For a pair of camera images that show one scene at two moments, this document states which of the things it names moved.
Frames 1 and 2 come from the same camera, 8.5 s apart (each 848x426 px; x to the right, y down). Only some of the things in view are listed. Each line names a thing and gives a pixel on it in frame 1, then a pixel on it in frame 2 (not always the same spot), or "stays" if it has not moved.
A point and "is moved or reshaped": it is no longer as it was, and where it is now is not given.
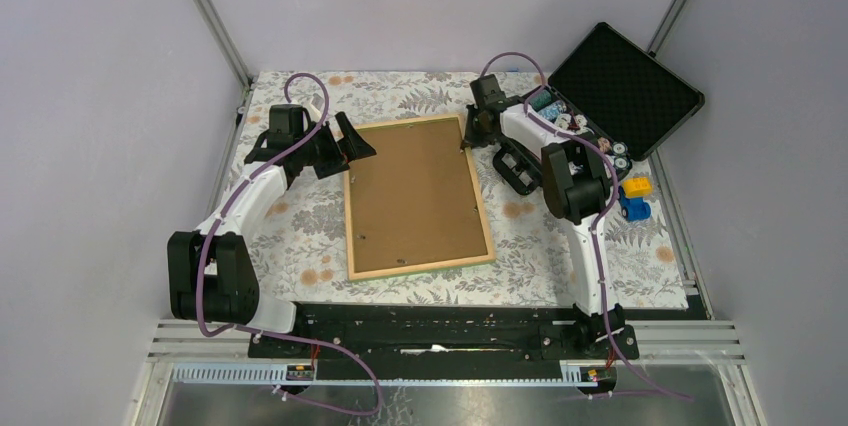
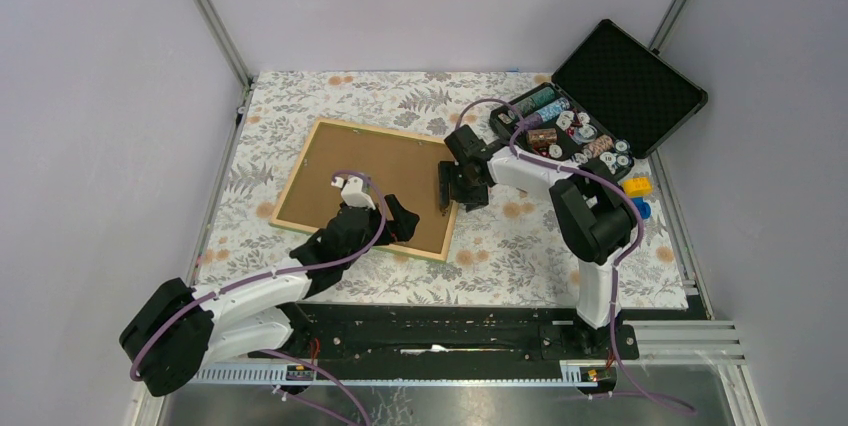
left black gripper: x=352 y=146 -> x=403 y=222
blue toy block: x=633 y=208 stays
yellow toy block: x=636 y=186 stays
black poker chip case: x=608 y=88 stays
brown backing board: x=413 y=201 is moved or reshaped
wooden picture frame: x=416 y=204 is moved or reshaped
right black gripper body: x=474 y=135 -> x=462 y=188
